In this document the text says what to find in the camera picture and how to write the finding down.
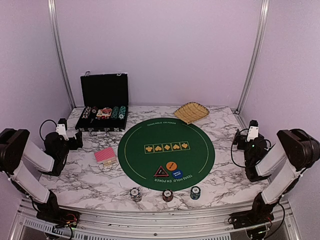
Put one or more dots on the orange hundred chip stack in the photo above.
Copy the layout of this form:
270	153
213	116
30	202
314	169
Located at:
167	195

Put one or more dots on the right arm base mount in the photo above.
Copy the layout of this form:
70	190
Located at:
248	218

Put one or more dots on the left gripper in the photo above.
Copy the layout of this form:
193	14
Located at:
74	146

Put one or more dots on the red-backed playing card deck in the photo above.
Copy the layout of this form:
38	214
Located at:
106	157

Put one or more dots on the blue-tan chip row in case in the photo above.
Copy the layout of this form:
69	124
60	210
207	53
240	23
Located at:
86	112

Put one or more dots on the triangular all-in button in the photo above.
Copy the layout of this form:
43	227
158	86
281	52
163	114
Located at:
161	172

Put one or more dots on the left aluminium frame post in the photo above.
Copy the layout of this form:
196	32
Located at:
59	51

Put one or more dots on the front aluminium rail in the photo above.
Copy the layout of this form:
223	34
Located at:
211	223

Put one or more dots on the right aluminium frame post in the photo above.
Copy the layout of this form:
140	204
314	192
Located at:
261	28

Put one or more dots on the orange big blind button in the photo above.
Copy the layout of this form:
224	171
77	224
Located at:
171	166

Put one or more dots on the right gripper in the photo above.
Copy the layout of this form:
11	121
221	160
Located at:
240	138

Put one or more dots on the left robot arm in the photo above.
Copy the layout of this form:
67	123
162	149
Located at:
20	156

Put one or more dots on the aluminium frame post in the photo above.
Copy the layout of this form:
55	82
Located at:
261	28
59	51

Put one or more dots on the black poker chip case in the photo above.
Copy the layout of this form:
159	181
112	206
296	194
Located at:
104	91

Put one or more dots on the card deck in case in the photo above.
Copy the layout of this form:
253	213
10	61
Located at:
104	113

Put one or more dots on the blue ten chip stack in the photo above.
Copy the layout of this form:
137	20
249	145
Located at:
135	194

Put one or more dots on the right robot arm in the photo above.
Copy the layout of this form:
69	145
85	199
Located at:
294	152

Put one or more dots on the teal chip row in case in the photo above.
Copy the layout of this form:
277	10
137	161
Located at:
122	112

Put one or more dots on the blue small blind button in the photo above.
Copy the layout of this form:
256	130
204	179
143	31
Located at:
177	174

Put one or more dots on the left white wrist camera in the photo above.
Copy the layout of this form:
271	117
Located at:
62	128

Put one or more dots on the round green poker mat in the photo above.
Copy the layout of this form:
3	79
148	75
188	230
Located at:
154	142

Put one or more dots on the green fifty chip stack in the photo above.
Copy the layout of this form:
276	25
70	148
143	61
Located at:
195	193

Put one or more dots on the orange-black chip row in case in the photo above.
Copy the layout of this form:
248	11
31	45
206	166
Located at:
94	110

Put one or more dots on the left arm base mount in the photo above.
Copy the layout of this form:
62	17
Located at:
63	218

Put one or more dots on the green chip row in case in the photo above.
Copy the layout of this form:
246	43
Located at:
115	112

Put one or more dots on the woven bamboo tray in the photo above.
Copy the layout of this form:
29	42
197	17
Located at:
191	112

